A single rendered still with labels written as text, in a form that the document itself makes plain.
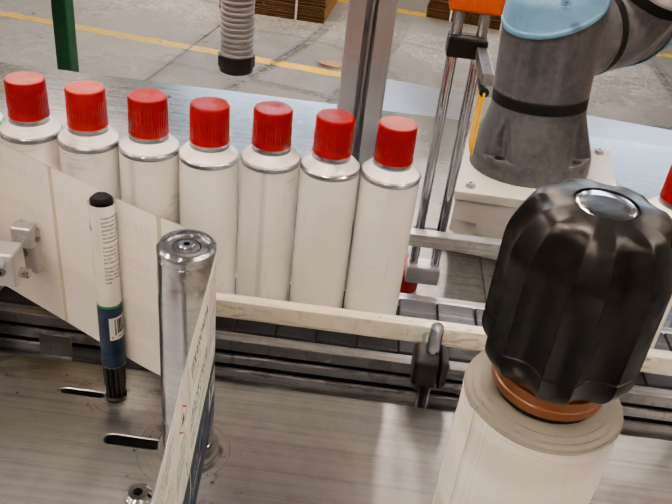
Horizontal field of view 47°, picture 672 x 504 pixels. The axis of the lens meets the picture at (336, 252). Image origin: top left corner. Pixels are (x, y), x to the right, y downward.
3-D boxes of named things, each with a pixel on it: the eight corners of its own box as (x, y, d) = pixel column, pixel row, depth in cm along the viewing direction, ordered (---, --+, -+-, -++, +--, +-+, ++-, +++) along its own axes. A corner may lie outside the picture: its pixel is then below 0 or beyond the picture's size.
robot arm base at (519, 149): (476, 185, 93) (487, 107, 88) (463, 138, 106) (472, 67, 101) (601, 191, 93) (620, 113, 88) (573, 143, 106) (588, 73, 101)
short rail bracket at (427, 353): (399, 436, 69) (420, 333, 62) (399, 413, 71) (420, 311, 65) (435, 441, 69) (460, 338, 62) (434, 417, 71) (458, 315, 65)
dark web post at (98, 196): (102, 403, 62) (83, 200, 52) (109, 388, 63) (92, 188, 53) (123, 405, 62) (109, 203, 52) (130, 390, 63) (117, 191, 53)
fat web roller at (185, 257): (150, 468, 57) (140, 258, 47) (166, 423, 61) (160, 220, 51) (211, 476, 57) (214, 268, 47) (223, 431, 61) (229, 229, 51)
